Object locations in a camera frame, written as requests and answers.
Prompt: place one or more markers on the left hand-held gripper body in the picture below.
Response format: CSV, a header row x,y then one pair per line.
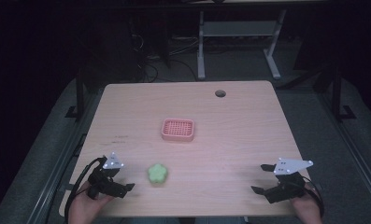
x,y
103,183

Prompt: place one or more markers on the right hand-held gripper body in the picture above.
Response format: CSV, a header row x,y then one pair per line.
x,y
286,188

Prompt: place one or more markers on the person's right hand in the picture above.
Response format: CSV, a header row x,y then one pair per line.
x,y
305,209

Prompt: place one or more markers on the person's left hand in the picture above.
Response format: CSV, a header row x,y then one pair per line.
x,y
83,207

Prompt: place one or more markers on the green flower-shaped soap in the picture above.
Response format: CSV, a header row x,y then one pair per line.
x,y
157,174

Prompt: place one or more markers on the pink slotted soap dish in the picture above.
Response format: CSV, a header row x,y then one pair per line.
x,y
177,129

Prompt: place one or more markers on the black metal stand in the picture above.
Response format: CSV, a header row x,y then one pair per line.
x,y
337,93
79,93

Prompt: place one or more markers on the white metal desk frame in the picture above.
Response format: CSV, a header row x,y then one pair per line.
x,y
236,28

